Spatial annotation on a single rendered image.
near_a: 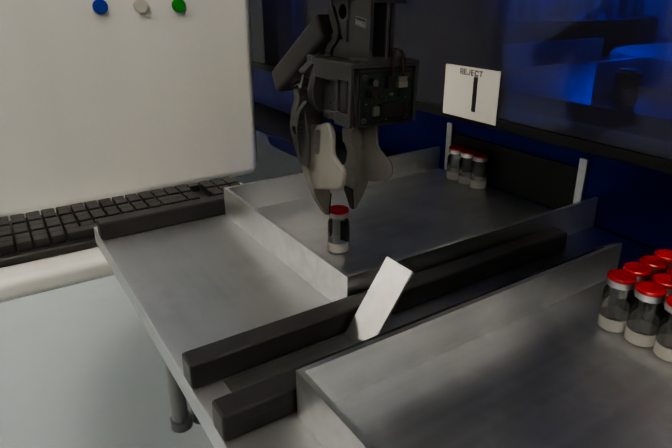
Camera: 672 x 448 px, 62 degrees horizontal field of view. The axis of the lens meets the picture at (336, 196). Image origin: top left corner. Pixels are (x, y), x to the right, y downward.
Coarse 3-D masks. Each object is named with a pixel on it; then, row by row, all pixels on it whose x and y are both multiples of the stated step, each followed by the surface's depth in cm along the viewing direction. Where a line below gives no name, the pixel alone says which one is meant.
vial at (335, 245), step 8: (336, 216) 55; (344, 216) 55; (328, 224) 56; (336, 224) 55; (344, 224) 55; (328, 232) 56; (336, 232) 55; (344, 232) 56; (328, 240) 57; (336, 240) 56; (344, 240) 56; (328, 248) 57; (336, 248) 56; (344, 248) 56
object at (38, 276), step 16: (64, 256) 73; (80, 256) 73; (96, 256) 73; (0, 272) 69; (16, 272) 69; (32, 272) 69; (48, 272) 70; (64, 272) 70; (80, 272) 71; (96, 272) 72; (112, 272) 74; (0, 288) 67; (16, 288) 68; (32, 288) 69; (48, 288) 70
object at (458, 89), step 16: (448, 64) 67; (448, 80) 67; (464, 80) 65; (480, 80) 63; (496, 80) 61; (448, 96) 68; (464, 96) 66; (480, 96) 64; (496, 96) 62; (448, 112) 68; (464, 112) 66; (480, 112) 64; (496, 112) 62
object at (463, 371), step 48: (528, 288) 45; (576, 288) 49; (384, 336) 37; (432, 336) 40; (480, 336) 43; (528, 336) 43; (576, 336) 43; (336, 384) 36; (384, 384) 38; (432, 384) 38; (480, 384) 38; (528, 384) 38; (576, 384) 38; (624, 384) 38; (336, 432) 31; (384, 432) 34; (432, 432) 34; (480, 432) 34; (528, 432) 34; (576, 432) 34; (624, 432) 34
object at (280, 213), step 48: (240, 192) 66; (288, 192) 70; (336, 192) 74; (384, 192) 74; (432, 192) 74; (480, 192) 74; (288, 240) 53; (384, 240) 59; (432, 240) 59; (480, 240) 53; (336, 288) 47
